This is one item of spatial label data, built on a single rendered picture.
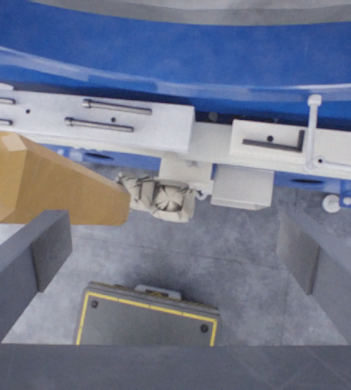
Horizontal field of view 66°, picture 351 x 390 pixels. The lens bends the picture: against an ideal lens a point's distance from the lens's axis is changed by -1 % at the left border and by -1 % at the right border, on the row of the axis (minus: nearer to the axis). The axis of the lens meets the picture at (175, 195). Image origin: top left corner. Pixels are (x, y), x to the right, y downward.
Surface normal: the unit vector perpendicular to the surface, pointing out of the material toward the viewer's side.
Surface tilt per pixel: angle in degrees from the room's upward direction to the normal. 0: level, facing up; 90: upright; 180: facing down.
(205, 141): 0
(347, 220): 0
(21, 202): 90
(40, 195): 90
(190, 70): 1
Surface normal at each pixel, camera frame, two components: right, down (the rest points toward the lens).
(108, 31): 0.12, -0.08
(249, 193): -0.10, -0.11
